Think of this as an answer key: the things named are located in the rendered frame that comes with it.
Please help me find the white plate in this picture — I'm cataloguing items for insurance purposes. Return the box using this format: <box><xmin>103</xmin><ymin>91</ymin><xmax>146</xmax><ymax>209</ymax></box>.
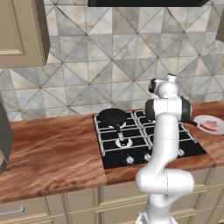
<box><xmin>193</xmin><ymin>114</ymin><xmax>224</xmax><ymax>137</ymax></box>

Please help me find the black frying pan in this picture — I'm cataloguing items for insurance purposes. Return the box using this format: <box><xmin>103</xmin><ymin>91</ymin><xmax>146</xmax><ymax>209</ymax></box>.
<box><xmin>96</xmin><ymin>108</ymin><xmax>129</xmax><ymax>142</ymax></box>

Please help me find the black gas hob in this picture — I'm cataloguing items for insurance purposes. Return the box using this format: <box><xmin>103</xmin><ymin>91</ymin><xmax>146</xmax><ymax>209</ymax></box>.
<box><xmin>93</xmin><ymin>108</ymin><xmax>208</xmax><ymax>171</ymax></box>

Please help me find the beige cupboard door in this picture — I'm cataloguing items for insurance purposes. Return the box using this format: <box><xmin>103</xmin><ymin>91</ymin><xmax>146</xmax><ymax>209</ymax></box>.
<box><xmin>60</xmin><ymin>187</ymin><xmax>99</xmax><ymax>224</ymax></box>
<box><xmin>101</xmin><ymin>178</ymin><xmax>152</xmax><ymax>224</ymax></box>
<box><xmin>174</xmin><ymin>166</ymin><xmax>224</xmax><ymax>224</ymax></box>

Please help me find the pink raw steak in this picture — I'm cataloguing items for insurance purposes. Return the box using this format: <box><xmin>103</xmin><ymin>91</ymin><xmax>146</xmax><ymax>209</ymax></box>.
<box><xmin>199</xmin><ymin>120</ymin><xmax>221</xmax><ymax>132</ymax></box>

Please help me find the grey appliance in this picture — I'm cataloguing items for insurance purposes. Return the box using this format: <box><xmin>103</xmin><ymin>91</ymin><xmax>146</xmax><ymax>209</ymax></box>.
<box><xmin>0</xmin><ymin>92</ymin><xmax>15</xmax><ymax>176</ymax></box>

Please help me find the beige drawer front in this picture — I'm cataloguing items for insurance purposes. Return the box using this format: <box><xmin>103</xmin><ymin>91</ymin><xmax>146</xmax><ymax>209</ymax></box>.
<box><xmin>0</xmin><ymin>195</ymin><xmax>49</xmax><ymax>224</ymax></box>

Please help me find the beige wall cupboard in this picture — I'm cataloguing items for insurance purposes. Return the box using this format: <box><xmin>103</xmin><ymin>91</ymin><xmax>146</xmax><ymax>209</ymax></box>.
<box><xmin>0</xmin><ymin>0</ymin><xmax>52</xmax><ymax>69</ymax></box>
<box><xmin>215</xmin><ymin>17</ymin><xmax>224</xmax><ymax>44</ymax></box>

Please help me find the silver drawer handle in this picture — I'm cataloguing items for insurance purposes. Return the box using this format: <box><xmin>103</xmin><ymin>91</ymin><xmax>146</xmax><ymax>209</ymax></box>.
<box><xmin>0</xmin><ymin>206</ymin><xmax>26</xmax><ymax>218</ymax></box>

